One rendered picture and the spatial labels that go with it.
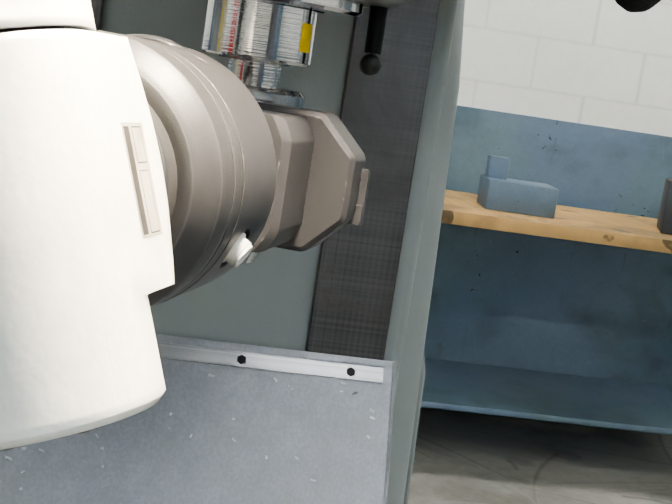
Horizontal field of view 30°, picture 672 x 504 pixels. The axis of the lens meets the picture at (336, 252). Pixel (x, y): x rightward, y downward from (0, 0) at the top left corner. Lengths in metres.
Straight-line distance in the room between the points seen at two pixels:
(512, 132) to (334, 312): 4.00
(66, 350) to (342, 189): 0.20
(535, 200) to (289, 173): 3.86
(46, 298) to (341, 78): 0.64
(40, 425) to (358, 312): 0.65
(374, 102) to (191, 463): 0.29
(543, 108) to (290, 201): 4.50
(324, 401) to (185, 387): 0.10
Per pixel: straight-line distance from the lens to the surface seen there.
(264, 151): 0.42
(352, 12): 0.53
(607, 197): 5.06
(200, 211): 0.37
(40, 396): 0.31
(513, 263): 4.98
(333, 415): 0.94
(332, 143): 0.48
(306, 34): 0.54
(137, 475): 0.92
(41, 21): 0.31
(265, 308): 0.94
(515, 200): 4.29
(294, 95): 0.54
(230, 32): 0.53
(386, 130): 0.93
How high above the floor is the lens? 1.28
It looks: 8 degrees down
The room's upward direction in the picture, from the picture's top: 9 degrees clockwise
